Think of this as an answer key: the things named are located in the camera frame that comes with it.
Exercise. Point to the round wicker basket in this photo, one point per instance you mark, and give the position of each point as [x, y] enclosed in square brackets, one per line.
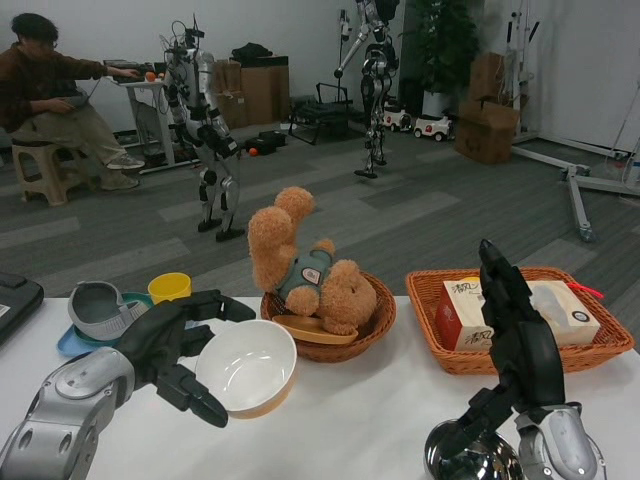
[340, 352]

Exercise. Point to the silver standing humanoid robot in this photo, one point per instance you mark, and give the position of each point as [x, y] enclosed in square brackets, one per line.
[200, 85]

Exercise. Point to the large cardboard box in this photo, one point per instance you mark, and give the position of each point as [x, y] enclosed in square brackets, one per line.
[265, 95]

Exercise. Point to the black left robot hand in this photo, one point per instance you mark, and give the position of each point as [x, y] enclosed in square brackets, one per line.
[155, 335]

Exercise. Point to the potted green plant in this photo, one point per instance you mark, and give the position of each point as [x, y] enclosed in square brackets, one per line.
[440, 45]

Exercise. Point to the rectangular orange wicker basket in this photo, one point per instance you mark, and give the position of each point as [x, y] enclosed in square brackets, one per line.
[425, 310]

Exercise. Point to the black floor case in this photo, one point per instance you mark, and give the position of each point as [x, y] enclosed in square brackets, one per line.
[267, 142]

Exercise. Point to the black folded bench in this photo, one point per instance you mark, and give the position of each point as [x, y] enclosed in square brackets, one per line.
[320, 115]

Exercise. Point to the seated person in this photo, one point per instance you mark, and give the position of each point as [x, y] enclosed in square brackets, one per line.
[35, 85]

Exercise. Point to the yellow plastic cup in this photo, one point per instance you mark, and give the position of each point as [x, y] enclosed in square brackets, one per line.
[170, 287]

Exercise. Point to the white metal gantry stand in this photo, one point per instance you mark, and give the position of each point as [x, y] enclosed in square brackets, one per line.
[575, 190]

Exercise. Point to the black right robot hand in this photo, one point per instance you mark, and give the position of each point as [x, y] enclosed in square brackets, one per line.
[535, 365]

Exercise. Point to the hanging black silver humanoid robot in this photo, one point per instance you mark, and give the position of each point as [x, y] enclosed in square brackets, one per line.
[377, 70]

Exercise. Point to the white ceramic bowl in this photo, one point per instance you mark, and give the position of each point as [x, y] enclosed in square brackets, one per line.
[245, 365]

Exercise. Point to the tissue box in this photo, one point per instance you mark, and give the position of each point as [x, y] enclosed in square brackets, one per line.
[460, 310]

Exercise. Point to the black bag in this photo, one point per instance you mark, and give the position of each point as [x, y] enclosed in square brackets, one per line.
[252, 51]

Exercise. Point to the brown teddy bear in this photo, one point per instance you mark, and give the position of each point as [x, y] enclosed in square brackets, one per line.
[345, 295]

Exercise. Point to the teal plastic plate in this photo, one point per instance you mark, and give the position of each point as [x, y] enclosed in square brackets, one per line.
[137, 299]

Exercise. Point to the black hard case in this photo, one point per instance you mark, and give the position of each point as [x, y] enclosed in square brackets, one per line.
[15, 310]

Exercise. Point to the open cardboard box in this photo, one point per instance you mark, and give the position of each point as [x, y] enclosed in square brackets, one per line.
[485, 135]

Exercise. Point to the orange plastic plate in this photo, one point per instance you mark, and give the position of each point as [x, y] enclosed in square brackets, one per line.
[305, 327]

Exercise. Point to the small upright cardboard box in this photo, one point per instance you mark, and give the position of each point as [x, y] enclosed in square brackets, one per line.
[485, 75]

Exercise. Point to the white toy car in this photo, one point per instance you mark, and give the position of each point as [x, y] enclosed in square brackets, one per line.
[432, 129]
[397, 120]

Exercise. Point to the shiny steel bowl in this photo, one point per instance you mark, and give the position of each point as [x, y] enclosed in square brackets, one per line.
[480, 465]

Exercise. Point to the beige plastic stool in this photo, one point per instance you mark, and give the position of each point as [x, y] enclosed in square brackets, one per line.
[45, 170]

